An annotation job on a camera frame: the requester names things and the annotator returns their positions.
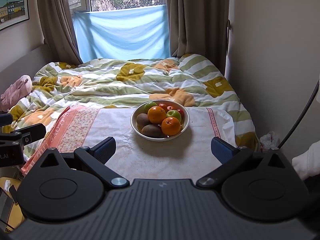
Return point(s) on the cream ceramic bowl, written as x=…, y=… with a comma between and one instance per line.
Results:
x=162, y=138

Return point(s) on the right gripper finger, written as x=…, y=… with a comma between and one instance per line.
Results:
x=24, y=136
x=5, y=119

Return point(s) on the white plastic bag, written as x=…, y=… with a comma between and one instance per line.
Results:
x=269, y=141

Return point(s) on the brown curtain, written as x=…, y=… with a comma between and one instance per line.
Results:
x=199, y=27
x=58, y=31

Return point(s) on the floral striped duvet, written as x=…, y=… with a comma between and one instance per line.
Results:
x=81, y=105

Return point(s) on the pink plush toy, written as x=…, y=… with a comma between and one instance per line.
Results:
x=19, y=89

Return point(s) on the large orange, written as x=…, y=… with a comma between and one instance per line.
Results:
x=156, y=115

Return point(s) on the brown left curtain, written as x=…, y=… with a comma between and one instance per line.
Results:
x=58, y=31

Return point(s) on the green apple right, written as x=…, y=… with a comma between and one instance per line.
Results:
x=174, y=113

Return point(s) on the framed wall picture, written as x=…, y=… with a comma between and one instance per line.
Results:
x=13, y=12

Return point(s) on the light blue window cloth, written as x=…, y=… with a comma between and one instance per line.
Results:
x=126, y=34

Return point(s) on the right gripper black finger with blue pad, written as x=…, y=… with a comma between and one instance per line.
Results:
x=82, y=169
x=239, y=165

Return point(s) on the green apple left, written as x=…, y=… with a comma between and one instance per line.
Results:
x=149, y=105

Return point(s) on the small red tomato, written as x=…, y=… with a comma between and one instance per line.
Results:
x=163, y=106

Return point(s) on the orange with stem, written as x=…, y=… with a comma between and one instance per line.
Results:
x=170, y=126

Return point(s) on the brown right curtain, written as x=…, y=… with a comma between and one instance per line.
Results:
x=199, y=27

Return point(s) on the white pink patterned towel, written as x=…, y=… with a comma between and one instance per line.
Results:
x=187, y=156

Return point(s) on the green apple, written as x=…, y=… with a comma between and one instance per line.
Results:
x=149, y=105
x=174, y=113

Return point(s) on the brown kiwi in bowl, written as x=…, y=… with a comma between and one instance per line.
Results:
x=142, y=120

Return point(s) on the large red tomato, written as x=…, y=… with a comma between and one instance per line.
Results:
x=181, y=113

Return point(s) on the brown kiwi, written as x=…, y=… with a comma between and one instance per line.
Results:
x=152, y=130
x=142, y=120

